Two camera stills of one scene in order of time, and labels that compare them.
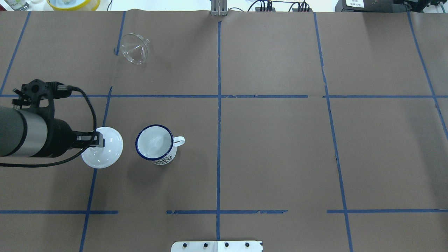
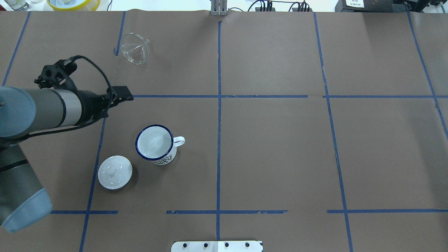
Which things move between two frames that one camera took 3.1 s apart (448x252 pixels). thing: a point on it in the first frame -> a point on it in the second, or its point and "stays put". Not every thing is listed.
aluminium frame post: [219, 8] stays put
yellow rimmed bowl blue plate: [74, 5] stays put
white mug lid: [102, 157] -> [114, 172]
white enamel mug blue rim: [156, 143] stays put
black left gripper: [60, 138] -> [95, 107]
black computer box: [373, 6] stays put
